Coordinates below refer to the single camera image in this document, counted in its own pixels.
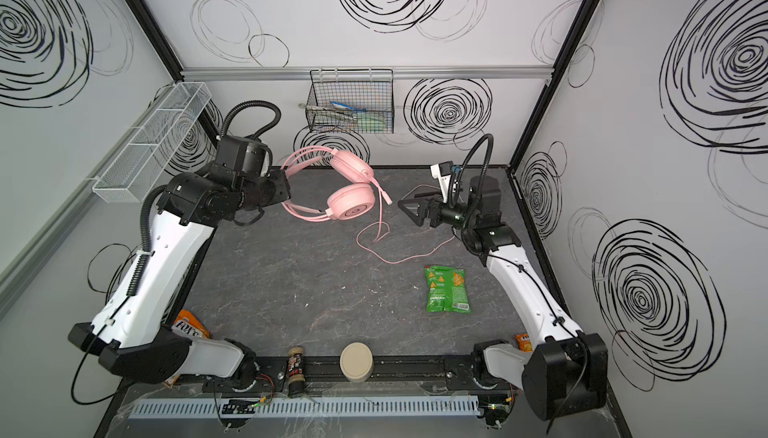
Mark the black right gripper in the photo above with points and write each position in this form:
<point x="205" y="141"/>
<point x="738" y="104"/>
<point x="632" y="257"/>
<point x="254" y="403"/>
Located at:
<point x="432" y="211"/>

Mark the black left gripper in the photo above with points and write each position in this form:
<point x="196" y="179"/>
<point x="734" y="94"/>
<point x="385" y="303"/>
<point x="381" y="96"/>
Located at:
<point x="280" y="185"/>

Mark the pink headphones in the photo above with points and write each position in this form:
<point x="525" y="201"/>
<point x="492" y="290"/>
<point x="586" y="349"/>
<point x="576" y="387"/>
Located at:
<point x="351" y="201"/>

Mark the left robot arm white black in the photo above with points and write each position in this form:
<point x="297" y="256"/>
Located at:
<point x="132" y="336"/>

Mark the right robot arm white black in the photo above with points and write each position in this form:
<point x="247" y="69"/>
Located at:
<point x="566" y="370"/>

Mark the green snack bag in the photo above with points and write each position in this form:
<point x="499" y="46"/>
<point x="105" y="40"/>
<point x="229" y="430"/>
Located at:
<point x="446" y="289"/>

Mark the green item in basket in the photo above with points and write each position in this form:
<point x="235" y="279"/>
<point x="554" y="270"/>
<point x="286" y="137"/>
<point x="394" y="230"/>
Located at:
<point x="370" y="122"/>

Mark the orange white snack bag left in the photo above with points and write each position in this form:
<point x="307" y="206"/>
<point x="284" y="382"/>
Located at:
<point x="188" y="324"/>

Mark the orange snack bag right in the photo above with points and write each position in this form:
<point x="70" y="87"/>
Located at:
<point x="524" y="343"/>

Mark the beige round lid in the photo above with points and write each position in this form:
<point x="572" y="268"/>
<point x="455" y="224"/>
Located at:
<point x="356" y="362"/>

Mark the small brown bottle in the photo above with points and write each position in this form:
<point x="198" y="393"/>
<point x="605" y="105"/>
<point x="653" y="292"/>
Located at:
<point x="295" y="372"/>

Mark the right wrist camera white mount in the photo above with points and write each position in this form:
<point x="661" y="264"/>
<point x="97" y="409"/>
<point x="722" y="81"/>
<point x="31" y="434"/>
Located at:
<point x="443" y="172"/>

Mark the black wire basket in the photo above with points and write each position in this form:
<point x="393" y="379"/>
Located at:
<point x="335" y="94"/>

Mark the clear plastic wall shelf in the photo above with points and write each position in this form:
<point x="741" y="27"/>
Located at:
<point x="153" y="142"/>

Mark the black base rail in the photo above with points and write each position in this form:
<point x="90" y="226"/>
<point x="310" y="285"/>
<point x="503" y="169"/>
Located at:
<point x="434" y="373"/>

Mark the white slotted cable duct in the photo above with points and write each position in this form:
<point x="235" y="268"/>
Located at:
<point x="319" y="407"/>

